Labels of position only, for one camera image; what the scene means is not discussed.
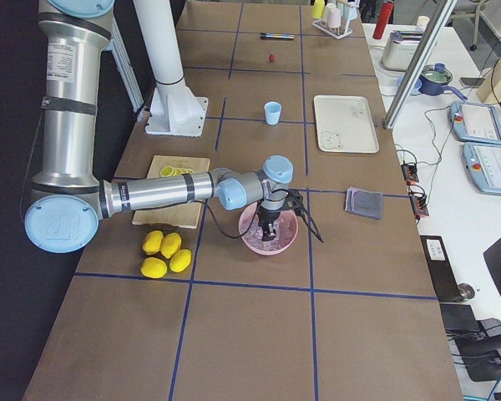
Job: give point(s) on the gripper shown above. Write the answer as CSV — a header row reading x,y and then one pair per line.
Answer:
x,y
268,219

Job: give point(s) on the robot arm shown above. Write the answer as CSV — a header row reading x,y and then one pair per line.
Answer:
x,y
68,201

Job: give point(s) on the pile of ice cubes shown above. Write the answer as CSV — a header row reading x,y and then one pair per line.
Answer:
x,y
284,227

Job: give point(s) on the light blue cup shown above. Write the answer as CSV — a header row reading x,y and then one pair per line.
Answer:
x,y
272,110

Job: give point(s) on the white cup rack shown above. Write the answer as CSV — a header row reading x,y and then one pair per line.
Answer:
x,y
349,12

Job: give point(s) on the pink cup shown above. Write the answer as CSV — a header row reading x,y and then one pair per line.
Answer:
x,y
333,18

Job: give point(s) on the yellow cup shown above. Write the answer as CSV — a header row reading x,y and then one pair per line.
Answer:
x,y
317,9

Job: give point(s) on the pink bowl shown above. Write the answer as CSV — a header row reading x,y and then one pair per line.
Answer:
x,y
271,246

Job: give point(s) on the wooden cutting board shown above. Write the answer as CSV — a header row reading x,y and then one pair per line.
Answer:
x,y
166,204

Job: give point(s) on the yellow lemon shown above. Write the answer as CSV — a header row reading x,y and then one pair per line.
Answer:
x,y
180,260
170,244
153,267
152,242

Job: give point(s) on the folded grey cloth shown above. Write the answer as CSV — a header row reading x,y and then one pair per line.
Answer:
x,y
364,203

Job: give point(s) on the lemon slices row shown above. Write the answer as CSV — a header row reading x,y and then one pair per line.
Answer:
x,y
169,170

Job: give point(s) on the cream bear tray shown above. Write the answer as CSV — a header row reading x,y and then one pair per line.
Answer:
x,y
344,125

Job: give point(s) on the cream toaster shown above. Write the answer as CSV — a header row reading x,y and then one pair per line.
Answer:
x,y
400,48

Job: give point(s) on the blue saucepan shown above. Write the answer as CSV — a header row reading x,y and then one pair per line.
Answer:
x,y
436,79

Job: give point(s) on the teach pendant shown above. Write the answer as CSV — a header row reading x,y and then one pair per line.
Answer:
x,y
473,122
483,162

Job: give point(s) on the red bottle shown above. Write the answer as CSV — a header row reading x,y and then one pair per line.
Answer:
x,y
383,19

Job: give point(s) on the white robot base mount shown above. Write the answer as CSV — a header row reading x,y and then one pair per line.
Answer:
x,y
174,109

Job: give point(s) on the aluminium frame post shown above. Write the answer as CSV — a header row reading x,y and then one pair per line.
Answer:
x,y
435,25

